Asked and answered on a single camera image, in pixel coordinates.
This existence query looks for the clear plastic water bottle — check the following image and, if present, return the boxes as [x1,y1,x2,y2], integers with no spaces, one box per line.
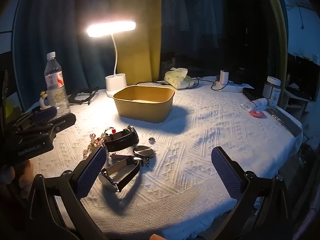
[44,52,71,115]

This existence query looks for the black folding stand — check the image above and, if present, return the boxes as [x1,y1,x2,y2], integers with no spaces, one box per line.
[68,86,99,106]

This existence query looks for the yellow tissue pack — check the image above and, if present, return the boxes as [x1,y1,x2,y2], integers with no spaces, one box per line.
[164,67,195,90]

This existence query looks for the black cable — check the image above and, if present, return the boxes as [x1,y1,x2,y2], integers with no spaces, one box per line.
[194,77,220,91]
[134,79,166,86]

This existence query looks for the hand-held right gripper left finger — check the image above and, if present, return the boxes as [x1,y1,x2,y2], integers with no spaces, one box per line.
[25,145,108,240]

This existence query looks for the white charger dock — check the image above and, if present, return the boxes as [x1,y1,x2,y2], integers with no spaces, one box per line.
[214,70,230,91]

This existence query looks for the white squeeze tube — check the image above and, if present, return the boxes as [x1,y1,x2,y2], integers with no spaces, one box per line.
[240,97,268,111]

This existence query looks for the white lidded jar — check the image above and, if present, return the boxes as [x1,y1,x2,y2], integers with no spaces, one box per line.
[262,76,282,107]

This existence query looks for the black strap wristwatch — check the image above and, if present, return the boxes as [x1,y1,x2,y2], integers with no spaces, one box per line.
[102,126,139,153]

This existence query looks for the hanging pale clothes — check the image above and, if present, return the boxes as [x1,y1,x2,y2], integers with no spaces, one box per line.
[162,0,225,47]

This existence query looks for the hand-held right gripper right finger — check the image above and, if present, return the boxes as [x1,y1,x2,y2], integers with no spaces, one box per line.
[211,146,293,240]

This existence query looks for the silver pocket watch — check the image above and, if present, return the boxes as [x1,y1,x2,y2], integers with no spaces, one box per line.
[132,145,156,167]

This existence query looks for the yellow rectangular container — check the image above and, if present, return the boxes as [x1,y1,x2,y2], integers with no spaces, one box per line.
[112,85,175,123]

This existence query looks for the blue curtain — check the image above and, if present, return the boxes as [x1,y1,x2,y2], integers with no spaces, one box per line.
[14,0,118,112]

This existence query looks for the white cartoon mug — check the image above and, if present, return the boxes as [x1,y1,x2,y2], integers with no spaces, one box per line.
[39,91,51,110]

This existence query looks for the colourful bead bracelet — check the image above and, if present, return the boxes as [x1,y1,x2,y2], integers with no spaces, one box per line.
[83,127,117,159]

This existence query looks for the white textured tablecloth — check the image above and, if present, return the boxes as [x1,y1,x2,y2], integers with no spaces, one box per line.
[25,76,304,238]

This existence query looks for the person's left hand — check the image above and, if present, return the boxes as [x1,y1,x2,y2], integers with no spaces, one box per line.
[0,160,33,200]

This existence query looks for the brown strap wristwatch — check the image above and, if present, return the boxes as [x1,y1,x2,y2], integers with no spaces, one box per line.
[98,155,141,193]

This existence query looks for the blue white flat box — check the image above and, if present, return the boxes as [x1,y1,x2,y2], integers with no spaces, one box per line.
[225,82,255,93]

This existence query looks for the white desk lamp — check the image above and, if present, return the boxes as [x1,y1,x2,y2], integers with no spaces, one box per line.
[86,21,137,98]

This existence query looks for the yellow curtain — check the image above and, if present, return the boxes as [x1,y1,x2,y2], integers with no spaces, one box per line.
[111,0,163,88]

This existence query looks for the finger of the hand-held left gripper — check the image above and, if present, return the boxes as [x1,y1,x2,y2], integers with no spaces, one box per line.
[11,106,58,130]
[17,112,77,137]

